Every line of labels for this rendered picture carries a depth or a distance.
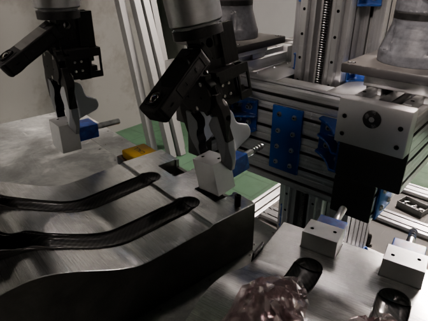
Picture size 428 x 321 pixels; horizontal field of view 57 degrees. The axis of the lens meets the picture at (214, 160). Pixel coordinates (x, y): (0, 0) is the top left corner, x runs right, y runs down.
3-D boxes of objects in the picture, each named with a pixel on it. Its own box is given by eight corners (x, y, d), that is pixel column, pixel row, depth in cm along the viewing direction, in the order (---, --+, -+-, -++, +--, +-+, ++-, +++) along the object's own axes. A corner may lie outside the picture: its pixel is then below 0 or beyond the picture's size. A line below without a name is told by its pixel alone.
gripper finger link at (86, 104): (107, 128, 73) (95, 78, 70) (76, 136, 70) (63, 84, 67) (100, 127, 75) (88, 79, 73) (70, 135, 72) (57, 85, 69)
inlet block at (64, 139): (114, 129, 84) (111, 105, 81) (126, 136, 80) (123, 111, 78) (53, 145, 76) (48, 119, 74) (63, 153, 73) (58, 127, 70)
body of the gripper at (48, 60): (104, 79, 72) (95, 9, 66) (58, 88, 67) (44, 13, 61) (86, 72, 77) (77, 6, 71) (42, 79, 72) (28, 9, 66)
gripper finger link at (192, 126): (228, 150, 67) (227, 102, 61) (202, 165, 64) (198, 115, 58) (216, 143, 69) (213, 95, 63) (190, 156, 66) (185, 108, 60)
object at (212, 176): (254, 156, 71) (249, 128, 69) (275, 162, 67) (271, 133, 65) (199, 188, 64) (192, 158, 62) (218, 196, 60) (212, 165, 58)
